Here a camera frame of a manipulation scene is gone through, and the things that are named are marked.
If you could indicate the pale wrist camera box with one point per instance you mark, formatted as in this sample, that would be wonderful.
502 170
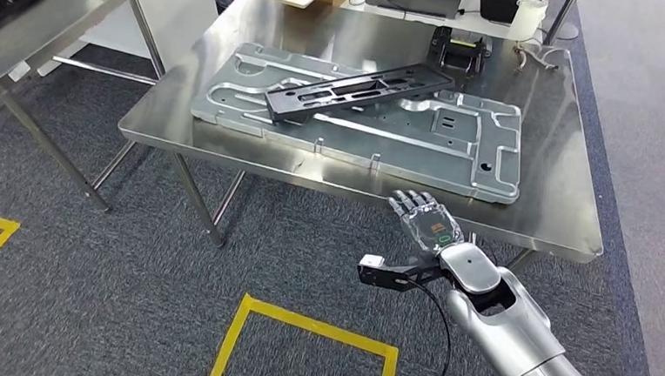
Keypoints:
372 261

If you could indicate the metal hand tool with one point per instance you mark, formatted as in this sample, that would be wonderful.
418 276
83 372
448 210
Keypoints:
522 57

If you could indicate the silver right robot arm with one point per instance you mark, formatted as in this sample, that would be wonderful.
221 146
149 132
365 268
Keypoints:
508 336

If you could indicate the small black yellow-labelled device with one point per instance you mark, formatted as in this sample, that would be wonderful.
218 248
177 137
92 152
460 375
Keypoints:
459 50

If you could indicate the black box device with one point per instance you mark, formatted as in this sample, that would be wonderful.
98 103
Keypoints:
499 6

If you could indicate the white plastic bottle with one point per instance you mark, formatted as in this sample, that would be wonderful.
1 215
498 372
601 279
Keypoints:
524 22

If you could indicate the stainless steel workbench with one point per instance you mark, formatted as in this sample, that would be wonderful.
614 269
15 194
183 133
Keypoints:
77 15
539 211

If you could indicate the black label printer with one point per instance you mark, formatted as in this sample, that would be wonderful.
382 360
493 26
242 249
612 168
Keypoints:
424 4

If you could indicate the machined aluminium fixture plate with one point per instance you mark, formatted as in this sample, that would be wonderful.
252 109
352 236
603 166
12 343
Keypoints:
427 152

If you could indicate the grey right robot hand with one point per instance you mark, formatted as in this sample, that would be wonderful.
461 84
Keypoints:
431 227

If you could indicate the white table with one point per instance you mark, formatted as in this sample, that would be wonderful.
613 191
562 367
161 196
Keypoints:
487 27

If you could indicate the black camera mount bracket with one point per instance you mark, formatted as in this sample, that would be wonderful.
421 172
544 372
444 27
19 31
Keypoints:
385 276

